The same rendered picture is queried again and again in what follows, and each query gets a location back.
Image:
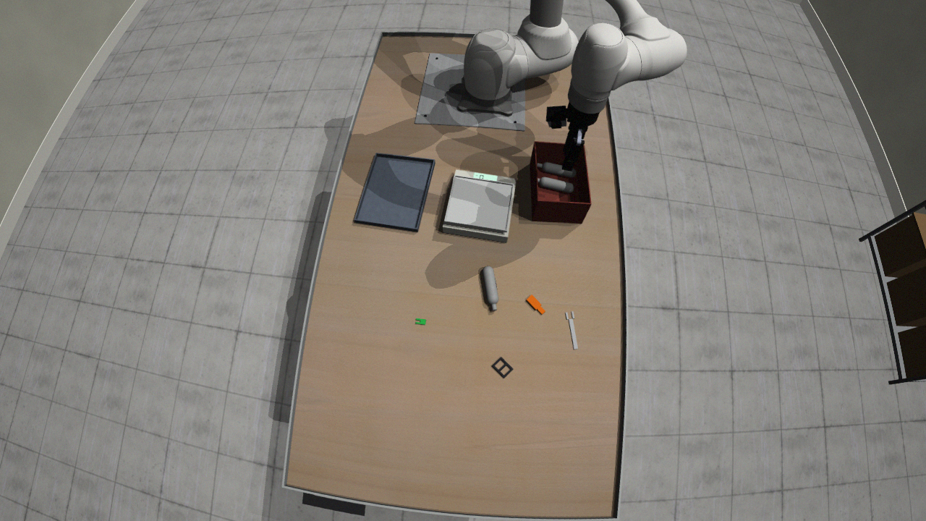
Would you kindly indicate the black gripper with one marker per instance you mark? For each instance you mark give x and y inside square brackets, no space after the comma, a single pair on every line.
[577,130]

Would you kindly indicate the grey open-end spanner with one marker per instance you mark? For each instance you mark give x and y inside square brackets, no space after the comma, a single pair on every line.
[571,323]

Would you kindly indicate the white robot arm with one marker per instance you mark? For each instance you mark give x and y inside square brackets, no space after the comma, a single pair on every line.
[604,59]

